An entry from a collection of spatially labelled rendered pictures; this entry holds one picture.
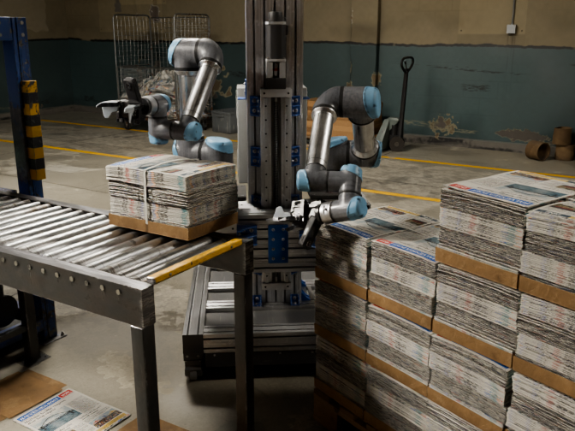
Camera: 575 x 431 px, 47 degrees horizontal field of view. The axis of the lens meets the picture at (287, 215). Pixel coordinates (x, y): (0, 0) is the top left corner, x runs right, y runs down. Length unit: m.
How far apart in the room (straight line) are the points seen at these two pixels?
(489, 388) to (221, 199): 1.09
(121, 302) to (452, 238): 0.97
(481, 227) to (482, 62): 7.11
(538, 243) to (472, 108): 7.26
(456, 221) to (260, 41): 1.38
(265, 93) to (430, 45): 6.39
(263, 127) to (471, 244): 1.30
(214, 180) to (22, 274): 0.70
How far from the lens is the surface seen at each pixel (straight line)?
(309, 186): 2.26
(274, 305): 3.21
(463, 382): 2.09
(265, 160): 2.94
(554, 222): 1.77
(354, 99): 2.49
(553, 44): 8.76
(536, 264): 1.82
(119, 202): 2.47
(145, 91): 10.35
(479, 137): 9.04
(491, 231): 1.90
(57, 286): 2.19
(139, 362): 2.03
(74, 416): 2.91
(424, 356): 2.17
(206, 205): 2.33
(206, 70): 2.76
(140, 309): 1.94
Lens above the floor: 1.50
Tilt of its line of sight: 16 degrees down
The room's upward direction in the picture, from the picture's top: straight up
